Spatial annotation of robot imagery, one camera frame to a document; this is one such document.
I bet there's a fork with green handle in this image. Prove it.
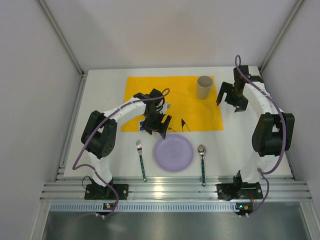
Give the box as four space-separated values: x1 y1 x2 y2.
136 140 147 183

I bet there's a beige paper cup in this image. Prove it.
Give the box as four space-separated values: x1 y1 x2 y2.
196 75 214 100

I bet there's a purple plastic plate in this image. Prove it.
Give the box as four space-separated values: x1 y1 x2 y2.
153 134 194 172

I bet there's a yellow cloth placemat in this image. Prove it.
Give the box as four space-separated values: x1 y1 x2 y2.
124 76 224 132

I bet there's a spoon with green handle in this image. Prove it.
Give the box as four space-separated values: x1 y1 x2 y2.
197 144 206 187

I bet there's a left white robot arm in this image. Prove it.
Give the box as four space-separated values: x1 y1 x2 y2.
80 88 172 199

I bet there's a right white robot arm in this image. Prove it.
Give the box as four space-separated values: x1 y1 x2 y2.
216 65 295 200

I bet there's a perforated cable duct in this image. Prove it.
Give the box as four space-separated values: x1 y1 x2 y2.
49 201 253 213

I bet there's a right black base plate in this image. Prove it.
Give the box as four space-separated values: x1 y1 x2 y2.
216 182 264 201

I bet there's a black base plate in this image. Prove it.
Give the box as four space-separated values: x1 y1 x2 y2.
216 182 264 201
84 184 129 200

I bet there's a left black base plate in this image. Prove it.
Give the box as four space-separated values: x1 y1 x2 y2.
84 184 129 200

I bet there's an aluminium front rail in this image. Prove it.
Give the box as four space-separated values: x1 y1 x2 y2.
40 177 312 202

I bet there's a right aluminium frame post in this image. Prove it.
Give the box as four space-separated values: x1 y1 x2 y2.
258 0 306 74

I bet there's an aluminium frame post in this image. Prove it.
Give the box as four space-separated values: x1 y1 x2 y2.
258 0 306 74
35 0 85 77

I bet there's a left aluminium frame post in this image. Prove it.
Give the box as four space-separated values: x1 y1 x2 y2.
35 0 85 77

